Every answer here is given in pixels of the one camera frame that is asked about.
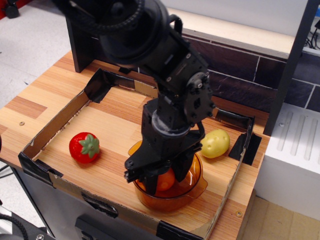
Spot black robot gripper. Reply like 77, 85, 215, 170
124, 122, 205, 195

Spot orange toy carrot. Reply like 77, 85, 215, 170
156, 168, 176, 192

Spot orange transparent plastic pot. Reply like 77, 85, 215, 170
133, 154, 208, 212

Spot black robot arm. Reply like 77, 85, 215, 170
55, 0, 215, 195

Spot taped cardboard fence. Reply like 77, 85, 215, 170
18, 69, 261, 240

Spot yellow toy potato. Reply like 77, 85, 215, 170
200, 129, 230, 159

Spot red toy strawberry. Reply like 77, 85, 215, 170
69, 132, 100, 164

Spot white ribbed sink unit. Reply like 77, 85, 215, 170
254, 103, 320, 220

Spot dark tile backsplash panel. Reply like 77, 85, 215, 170
64, 12, 320, 113

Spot black vertical post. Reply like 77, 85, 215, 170
263, 0, 320, 136

